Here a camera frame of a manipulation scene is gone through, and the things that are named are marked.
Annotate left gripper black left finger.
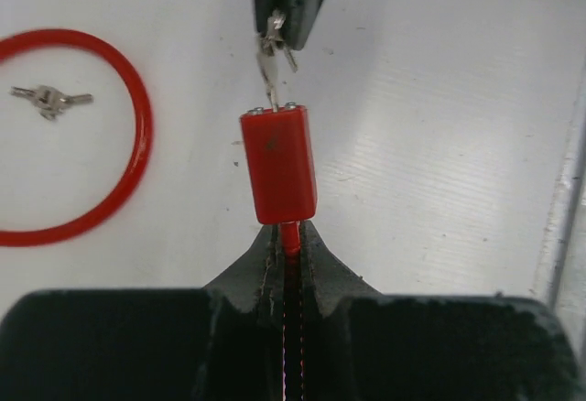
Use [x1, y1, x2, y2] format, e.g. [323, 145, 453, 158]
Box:
[1, 226, 283, 400]

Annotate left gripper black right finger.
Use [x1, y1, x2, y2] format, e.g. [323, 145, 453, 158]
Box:
[301, 223, 585, 400]

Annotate small red padlock keys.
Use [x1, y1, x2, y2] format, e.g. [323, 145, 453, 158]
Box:
[256, 9, 298, 112]

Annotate small red padlock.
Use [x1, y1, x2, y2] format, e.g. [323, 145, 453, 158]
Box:
[240, 103, 317, 224]

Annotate cable lock keys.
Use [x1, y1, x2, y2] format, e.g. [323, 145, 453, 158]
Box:
[10, 85, 93, 121]

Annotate red cable lock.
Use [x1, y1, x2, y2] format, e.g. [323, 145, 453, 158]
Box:
[1, 28, 154, 247]

